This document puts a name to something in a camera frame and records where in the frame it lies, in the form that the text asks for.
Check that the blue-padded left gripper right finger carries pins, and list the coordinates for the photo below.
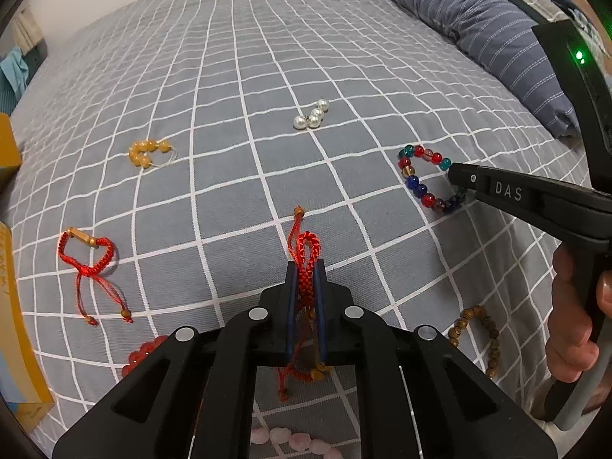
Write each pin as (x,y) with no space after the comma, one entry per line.
(320,285)

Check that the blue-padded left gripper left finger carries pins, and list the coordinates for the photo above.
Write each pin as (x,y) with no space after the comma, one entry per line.
(291,293)

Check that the person's right hand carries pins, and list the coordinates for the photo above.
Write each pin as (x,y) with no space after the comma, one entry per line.
(569,350)

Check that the grey checked bed sheet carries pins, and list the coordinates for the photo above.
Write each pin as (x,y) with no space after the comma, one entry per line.
(187,132)

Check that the blue striped pillow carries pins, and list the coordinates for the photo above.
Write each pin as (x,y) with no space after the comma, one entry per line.
(498,36)

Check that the blue yellow cardboard box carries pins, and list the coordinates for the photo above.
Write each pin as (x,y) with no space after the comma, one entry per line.
(23,386)

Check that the teal cloth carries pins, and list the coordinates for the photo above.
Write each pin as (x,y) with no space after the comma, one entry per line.
(16,70)

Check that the red cord bracelet gold tube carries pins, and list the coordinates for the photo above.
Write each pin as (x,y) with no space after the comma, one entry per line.
(92,272)

